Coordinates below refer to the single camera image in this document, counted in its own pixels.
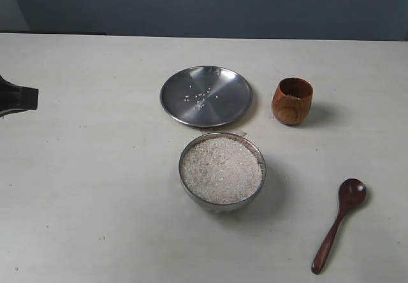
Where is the dark red wooden spoon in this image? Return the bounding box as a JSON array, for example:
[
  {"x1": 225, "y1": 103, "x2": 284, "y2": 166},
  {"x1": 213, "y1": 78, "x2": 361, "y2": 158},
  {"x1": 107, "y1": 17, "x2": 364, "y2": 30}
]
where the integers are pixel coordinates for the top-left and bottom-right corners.
[{"x1": 311, "y1": 178, "x2": 367, "y2": 275}]

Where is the steel bowl of rice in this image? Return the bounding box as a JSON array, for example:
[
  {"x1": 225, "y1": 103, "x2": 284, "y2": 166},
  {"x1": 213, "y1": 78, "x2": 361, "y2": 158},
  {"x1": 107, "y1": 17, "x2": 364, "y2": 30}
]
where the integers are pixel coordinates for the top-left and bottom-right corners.
[{"x1": 178, "y1": 132, "x2": 266, "y2": 212}]

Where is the round steel plate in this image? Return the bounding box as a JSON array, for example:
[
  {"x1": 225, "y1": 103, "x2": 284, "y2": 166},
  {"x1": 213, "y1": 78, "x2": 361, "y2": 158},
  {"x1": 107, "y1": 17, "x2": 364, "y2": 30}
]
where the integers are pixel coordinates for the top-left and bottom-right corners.
[{"x1": 159, "y1": 66, "x2": 253, "y2": 128}]

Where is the brown wooden cup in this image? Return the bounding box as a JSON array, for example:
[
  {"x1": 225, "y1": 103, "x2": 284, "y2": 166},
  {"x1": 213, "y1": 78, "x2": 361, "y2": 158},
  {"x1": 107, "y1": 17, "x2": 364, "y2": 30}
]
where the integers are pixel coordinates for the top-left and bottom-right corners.
[{"x1": 272, "y1": 77, "x2": 313, "y2": 126}]

